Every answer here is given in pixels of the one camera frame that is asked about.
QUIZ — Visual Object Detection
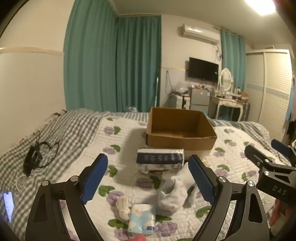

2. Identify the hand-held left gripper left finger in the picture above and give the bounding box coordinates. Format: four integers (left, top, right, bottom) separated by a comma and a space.
24, 153, 109, 241

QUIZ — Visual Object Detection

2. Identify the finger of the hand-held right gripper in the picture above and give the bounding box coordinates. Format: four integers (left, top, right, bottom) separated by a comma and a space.
244, 145, 296, 177
271, 139, 296, 166

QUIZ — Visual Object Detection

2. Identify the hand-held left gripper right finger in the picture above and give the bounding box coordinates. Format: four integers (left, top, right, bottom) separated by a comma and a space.
188, 154, 271, 241

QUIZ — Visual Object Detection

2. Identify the white sock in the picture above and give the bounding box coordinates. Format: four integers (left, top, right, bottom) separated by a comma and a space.
158, 162, 204, 212

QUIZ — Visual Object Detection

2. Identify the navy white tissue pack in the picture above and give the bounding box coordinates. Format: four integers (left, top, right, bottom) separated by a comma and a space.
136, 148, 185, 172

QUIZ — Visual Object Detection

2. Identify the brown cardboard box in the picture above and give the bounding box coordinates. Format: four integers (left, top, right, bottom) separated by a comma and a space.
146, 107, 217, 151

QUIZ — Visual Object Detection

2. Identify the cloud print tissue packet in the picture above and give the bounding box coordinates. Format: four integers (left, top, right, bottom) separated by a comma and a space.
128, 203, 156, 235

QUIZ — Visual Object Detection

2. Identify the floral white quilt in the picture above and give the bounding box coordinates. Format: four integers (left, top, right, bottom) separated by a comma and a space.
55, 116, 285, 241

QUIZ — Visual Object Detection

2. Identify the hanging blue garment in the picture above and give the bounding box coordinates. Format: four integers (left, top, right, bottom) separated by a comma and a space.
285, 76, 296, 121

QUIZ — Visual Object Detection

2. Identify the white louvred wardrobe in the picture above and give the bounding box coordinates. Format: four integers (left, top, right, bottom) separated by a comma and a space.
245, 49, 293, 142

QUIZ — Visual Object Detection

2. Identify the grey gingham bedsheet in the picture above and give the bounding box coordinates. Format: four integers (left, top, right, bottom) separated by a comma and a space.
0, 108, 278, 241

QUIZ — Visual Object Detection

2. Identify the white vanity table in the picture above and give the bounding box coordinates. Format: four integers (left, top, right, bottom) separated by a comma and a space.
208, 95, 245, 121

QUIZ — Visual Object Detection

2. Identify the grey mini fridge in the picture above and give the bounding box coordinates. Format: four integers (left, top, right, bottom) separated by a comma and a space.
190, 88, 211, 111

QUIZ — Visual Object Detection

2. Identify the oval white vanity mirror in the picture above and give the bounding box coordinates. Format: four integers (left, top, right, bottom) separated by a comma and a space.
218, 68, 233, 92

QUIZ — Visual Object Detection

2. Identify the white small cabinet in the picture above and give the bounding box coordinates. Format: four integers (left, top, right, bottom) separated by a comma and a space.
169, 95, 184, 108

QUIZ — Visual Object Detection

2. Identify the smartphone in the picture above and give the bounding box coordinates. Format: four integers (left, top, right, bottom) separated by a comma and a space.
3, 191, 16, 224

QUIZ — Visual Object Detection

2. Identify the narrow teal curtain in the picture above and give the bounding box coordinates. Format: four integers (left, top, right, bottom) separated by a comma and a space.
220, 27, 247, 91

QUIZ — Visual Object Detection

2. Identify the wide teal curtain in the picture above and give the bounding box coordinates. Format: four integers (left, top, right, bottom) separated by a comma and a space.
63, 0, 162, 114

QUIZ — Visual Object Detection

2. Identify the white air conditioner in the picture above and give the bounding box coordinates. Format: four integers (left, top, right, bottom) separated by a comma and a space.
179, 23, 220, 45

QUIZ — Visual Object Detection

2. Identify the ceiling light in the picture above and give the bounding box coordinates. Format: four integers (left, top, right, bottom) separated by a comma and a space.
245, 0, 277, 16

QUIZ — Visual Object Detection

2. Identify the white coiled cable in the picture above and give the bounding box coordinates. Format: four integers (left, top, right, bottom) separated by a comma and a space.
116, 196, 131, 220

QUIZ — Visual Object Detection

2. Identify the black charger with cable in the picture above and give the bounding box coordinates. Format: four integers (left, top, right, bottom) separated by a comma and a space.
23, 131, 60, 177

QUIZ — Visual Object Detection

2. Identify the black wall television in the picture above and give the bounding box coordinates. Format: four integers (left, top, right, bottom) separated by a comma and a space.
187, 57, 219, 83

